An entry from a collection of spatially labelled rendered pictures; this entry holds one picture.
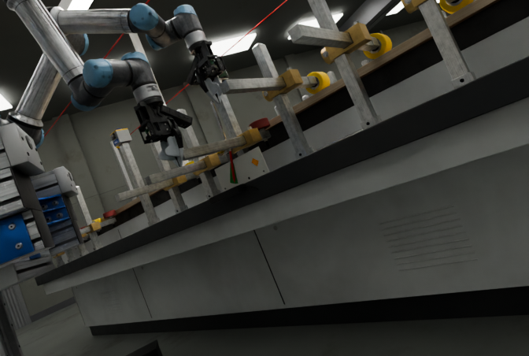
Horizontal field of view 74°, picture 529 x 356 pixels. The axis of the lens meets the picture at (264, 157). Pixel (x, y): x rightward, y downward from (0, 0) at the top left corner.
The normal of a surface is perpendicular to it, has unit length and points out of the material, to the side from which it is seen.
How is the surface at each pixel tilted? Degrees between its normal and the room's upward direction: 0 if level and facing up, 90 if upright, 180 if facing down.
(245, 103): 90
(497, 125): 90
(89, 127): 90
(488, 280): 90
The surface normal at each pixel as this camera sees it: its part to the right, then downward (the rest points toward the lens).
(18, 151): 0.33, -0.21
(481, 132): -0.61, 0.19
